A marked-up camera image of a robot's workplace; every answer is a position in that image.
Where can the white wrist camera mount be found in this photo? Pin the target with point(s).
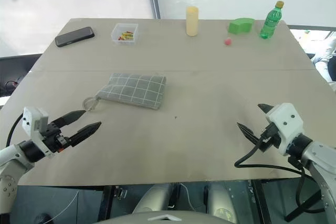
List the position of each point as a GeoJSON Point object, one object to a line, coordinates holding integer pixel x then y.
{"type": "Point", "coordinates": [31, 119]}
{"type": "Point", "coordinates": [286, 121]}

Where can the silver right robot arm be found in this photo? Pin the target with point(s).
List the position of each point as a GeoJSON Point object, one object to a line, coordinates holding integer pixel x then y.
{"type": "Point", "coordinates": [319, 158]}

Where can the grey robot torso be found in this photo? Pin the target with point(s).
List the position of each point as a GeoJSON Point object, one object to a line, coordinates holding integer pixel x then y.
{"type": "Point", "coordinates": [162, 218]}

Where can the clear plastic box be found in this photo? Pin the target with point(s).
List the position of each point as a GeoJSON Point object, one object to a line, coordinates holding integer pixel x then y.
{"type": "Point", "coordinates": [115, 37]}

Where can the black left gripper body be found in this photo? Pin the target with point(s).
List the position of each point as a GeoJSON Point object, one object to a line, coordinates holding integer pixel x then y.
{"type": "Point", "coordinates": [53, 137]}

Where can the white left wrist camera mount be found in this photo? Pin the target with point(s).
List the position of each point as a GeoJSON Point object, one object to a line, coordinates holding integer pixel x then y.
{"type": "Point", "coordinates": [31, 119]}

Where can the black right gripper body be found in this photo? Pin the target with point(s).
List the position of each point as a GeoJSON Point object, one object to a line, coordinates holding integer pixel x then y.
{"type": "Point", "coordinates": [271, 140]}

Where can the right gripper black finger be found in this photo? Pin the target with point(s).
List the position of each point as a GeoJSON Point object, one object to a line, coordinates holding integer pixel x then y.
{"type": "Point", "coordinates": [265, 108]}
{"type": "Point", "coordinates": [249, 133]}

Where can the person in white clothes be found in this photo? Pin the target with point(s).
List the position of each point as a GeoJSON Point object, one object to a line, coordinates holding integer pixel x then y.
{"type": "Point", "coordinates": [324, 58]}

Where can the green plastic bottle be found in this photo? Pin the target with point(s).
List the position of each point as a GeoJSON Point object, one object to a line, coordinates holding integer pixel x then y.
{"type": "Point", "coordinates": [270, 23]}

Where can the green curved block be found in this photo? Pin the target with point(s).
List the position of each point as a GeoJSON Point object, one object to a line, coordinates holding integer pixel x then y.
{"type": "Point", "coordinates": [240, 26]}

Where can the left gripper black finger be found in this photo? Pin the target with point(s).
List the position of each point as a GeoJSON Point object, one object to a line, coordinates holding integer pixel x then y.
{"type": "Point", "coordinates": [86, 132]}
{"type": "Point", "coordinates": [71, 116]}

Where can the small red ball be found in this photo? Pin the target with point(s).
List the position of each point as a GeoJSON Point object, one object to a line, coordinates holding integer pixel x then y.
{"type": "Point", "coordinates": [228, 42]}

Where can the grey rounded shape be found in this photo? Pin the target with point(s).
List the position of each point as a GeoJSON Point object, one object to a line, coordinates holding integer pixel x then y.
{"type": "Point", "coordinates": [155, 197]}
{"type": "Point", "coordinates": [220, 200]}

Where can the yellow cylinder block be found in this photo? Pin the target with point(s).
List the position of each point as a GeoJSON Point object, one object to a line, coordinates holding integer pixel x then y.
{"type": "Point", "coordinates": [192, 22]}

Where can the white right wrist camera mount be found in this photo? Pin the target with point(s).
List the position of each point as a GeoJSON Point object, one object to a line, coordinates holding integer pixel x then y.
{"type": "Point", "coordinates": [286, 121]}

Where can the colourful small clips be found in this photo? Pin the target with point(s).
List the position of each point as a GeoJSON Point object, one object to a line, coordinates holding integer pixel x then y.
{"type": "Point", "coordinates": [126, 36]}

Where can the dark side desk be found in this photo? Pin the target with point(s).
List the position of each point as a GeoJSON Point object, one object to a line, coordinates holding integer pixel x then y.
{"type": "Point", "coordinates": [15, 69]}

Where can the black smartphone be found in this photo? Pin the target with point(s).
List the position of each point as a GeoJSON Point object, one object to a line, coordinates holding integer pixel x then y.
{"type": "Point", "coordinates": [74, 36]}

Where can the black table leg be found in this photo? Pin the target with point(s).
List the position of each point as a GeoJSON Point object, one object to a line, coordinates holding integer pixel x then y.
{"type": "Point", "coordinates": [302, 208]}

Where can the grey checked fabric pouch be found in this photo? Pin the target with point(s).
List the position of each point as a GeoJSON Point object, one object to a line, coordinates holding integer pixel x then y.
{"type": "Point", "coordinates": [136, 90]}

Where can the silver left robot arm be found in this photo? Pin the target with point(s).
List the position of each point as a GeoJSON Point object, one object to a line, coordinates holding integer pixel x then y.
{"type": "Point", "coordinates": [10, 161]}

